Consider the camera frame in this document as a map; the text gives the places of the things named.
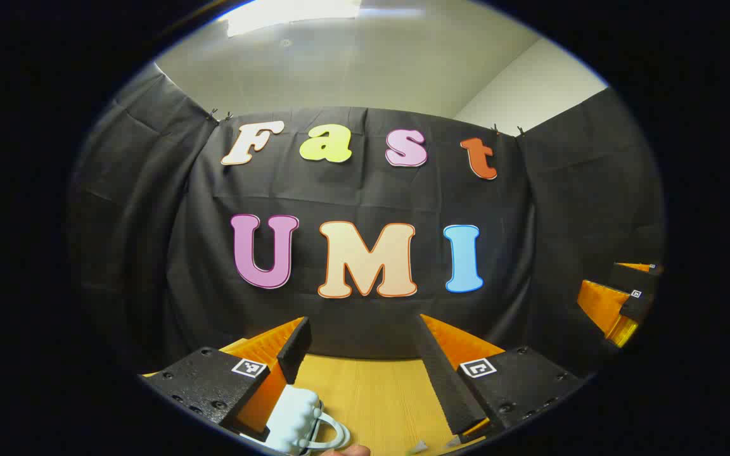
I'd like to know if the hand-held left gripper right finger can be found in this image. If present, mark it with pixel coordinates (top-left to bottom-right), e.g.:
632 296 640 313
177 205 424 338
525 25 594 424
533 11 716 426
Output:
411 313 586 438

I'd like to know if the black backdrop cloth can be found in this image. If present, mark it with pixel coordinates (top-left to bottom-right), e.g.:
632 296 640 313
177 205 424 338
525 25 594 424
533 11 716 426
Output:
67 63 667 381

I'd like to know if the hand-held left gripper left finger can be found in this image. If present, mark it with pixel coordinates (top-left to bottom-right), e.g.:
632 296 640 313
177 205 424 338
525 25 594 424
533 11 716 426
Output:
140 315 313 443

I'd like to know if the ceiling light panel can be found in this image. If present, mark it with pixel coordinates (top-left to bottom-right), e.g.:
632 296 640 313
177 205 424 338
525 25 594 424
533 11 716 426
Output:
226 0 362 37

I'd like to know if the light blue small suitcase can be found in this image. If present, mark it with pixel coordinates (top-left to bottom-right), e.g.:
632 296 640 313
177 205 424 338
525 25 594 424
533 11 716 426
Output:
241 384 351 455

